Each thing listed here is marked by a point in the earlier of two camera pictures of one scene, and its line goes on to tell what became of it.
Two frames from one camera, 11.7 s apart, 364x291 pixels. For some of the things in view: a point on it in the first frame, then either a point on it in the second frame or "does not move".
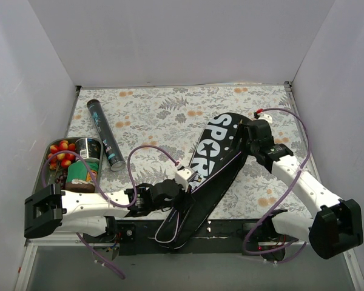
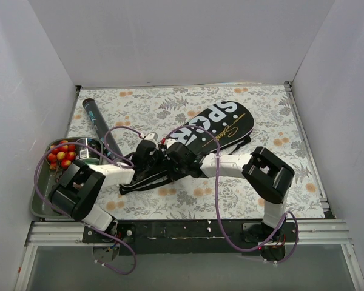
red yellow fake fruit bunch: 63,159 does not move
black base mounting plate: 221,237 does not move
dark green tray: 46,176 does not move
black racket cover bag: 218,157 to 222,128
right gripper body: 247,134 to 172,169
